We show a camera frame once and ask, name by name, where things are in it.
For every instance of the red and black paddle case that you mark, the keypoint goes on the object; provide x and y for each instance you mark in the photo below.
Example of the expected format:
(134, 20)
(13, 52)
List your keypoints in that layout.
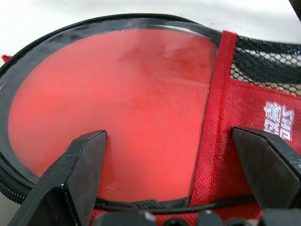
(225, 131)

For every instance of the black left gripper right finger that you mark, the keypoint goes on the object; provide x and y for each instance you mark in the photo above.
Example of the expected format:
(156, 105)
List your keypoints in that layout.
(272, 164)

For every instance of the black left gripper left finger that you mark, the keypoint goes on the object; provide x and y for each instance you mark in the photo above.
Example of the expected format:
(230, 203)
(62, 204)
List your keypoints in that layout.
(70, 174)

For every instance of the red table tennis paddle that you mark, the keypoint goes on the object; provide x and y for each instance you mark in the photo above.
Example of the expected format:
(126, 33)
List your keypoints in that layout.
(113, 99)

